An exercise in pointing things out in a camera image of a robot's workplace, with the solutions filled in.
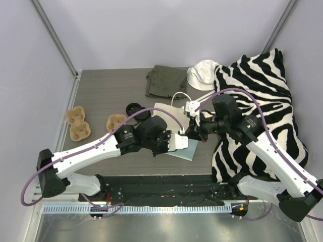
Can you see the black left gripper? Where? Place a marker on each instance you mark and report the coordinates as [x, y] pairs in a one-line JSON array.
[[161, 145]]

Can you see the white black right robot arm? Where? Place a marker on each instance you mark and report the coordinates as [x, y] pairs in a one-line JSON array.
[[296, 193]]

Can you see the light blue paper bag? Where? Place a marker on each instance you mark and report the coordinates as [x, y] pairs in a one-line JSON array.
[[188, 153]]

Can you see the olive green folded cloth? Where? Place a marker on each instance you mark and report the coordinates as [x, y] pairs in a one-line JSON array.
[[164, 82]]

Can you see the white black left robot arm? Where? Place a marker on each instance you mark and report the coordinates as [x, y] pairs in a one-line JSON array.
[[57, 171]]

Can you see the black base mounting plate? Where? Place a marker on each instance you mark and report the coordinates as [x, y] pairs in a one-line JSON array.
[[166, 191]]

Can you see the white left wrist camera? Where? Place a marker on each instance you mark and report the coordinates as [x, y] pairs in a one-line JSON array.
[[177, 142]]

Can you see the white slotted cable duct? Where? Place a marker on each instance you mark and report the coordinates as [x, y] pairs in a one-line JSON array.
[[89, 209]]

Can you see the brown cardboard cup carrier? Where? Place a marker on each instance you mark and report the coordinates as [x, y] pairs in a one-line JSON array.
[[114, 121]]

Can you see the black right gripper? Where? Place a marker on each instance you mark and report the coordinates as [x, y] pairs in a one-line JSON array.
[[196, 129]]

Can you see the white paper straws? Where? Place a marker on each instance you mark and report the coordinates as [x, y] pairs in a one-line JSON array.
[[205, 97]]

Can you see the zebra striped blanket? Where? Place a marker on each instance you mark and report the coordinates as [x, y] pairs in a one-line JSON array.
[[263, 76]]

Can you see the white bucket hat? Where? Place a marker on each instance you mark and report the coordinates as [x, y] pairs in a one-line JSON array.
[[202, 75]]

